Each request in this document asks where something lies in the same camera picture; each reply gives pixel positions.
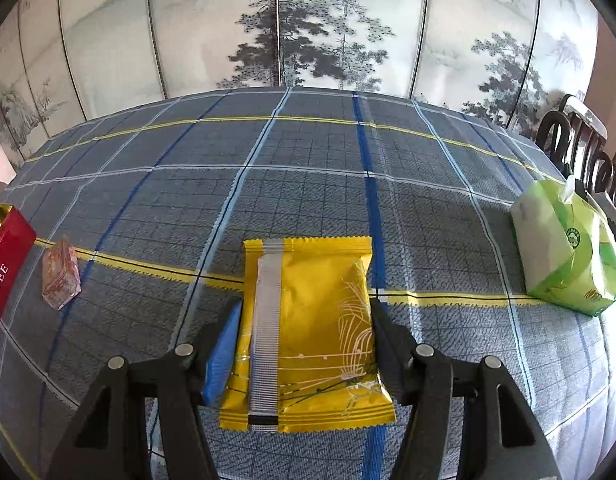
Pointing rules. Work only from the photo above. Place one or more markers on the brown cake red label wrapper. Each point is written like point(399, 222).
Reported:
point(61, 275)

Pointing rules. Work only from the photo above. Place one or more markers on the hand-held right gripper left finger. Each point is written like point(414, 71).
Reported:
point(220, 360)

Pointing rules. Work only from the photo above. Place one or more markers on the painted folding screen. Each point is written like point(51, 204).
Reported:
point(313, 25)

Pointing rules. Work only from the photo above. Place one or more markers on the green tissue pack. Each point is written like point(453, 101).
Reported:
point(563, 250)

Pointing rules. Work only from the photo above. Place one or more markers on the yellow line-print packet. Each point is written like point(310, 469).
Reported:
point(313, 335)

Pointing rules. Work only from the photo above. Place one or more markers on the red tin box gold inside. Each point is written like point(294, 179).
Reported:
point(7, 255)

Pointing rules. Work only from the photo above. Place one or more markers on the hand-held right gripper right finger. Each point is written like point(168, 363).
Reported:
point(388, 350)

